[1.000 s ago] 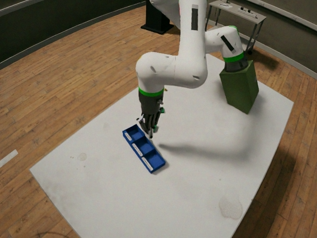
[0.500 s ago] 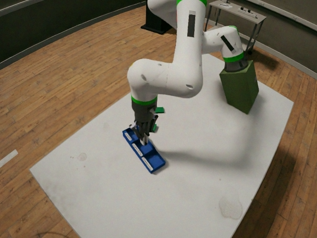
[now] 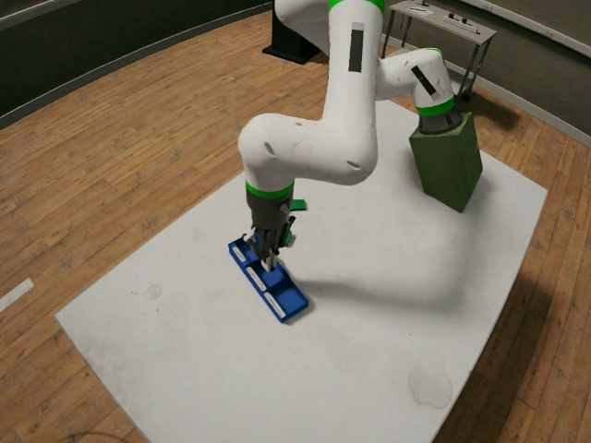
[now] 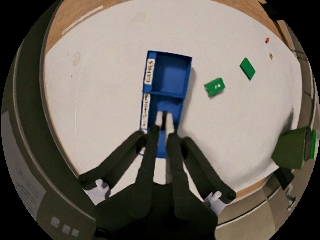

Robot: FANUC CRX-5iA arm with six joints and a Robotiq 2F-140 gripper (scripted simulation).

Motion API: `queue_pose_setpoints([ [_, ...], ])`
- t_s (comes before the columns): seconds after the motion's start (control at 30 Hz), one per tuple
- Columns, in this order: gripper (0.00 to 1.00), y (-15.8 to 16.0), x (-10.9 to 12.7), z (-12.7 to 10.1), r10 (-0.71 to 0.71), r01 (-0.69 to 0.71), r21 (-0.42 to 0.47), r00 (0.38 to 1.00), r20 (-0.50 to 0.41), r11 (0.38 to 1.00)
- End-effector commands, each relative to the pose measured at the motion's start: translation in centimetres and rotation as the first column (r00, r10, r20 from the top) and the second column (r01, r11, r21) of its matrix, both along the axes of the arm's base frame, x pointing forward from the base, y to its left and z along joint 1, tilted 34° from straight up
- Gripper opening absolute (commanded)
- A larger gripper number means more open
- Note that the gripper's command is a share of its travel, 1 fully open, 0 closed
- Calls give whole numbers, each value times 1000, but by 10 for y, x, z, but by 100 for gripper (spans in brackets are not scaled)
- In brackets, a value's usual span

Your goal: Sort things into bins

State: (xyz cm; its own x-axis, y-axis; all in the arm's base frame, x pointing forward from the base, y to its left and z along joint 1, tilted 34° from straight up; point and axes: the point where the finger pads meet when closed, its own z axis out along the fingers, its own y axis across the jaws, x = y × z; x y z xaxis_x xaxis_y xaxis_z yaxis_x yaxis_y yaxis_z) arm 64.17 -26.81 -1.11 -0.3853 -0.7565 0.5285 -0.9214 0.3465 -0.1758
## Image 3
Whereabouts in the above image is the blue three-compartment tray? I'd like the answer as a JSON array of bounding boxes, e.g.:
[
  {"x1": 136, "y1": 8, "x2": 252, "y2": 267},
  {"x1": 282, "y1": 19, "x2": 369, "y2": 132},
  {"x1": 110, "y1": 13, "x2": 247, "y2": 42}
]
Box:
[{"x1": 228, "y1": 237, "x2": 309, "y2": 324}]

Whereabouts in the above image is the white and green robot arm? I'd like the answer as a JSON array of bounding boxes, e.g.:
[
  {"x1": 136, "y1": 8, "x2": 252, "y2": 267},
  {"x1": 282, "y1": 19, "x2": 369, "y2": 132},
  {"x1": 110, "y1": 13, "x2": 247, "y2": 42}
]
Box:
[{"x1": 238, "y1": 0, "x2": 463, "y2": 217}]

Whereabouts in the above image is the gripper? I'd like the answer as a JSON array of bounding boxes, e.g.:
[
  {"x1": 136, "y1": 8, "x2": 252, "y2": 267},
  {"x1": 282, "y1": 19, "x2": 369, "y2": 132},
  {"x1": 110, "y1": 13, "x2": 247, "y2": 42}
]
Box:
[{"x1": 242, "y1": 211, "x2": 296, "y2": 272}]

